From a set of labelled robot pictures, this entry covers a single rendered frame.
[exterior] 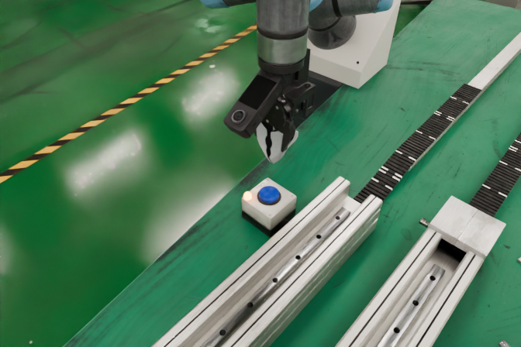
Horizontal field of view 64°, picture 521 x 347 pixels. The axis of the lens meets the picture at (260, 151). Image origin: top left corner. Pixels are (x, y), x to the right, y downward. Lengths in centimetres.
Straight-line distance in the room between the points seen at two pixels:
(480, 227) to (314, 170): 36
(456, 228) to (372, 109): 49
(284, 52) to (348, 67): 66
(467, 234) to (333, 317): 27
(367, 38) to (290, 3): 72
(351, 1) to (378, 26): 20
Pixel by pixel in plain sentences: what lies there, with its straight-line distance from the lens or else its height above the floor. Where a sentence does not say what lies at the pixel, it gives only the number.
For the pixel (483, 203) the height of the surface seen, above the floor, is 81.
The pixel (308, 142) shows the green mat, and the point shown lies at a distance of 105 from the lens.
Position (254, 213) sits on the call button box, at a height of 82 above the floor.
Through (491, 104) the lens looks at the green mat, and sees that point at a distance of 134.
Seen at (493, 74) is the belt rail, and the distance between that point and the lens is 143.
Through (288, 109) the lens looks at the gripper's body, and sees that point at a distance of 66.
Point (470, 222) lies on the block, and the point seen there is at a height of 87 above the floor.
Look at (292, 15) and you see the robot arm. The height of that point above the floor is 122.
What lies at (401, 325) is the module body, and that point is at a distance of 72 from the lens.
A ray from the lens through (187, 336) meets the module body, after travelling 66.
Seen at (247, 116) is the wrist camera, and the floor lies 108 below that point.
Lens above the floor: 146
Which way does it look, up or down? 42 degrees down
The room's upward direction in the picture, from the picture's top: straight up
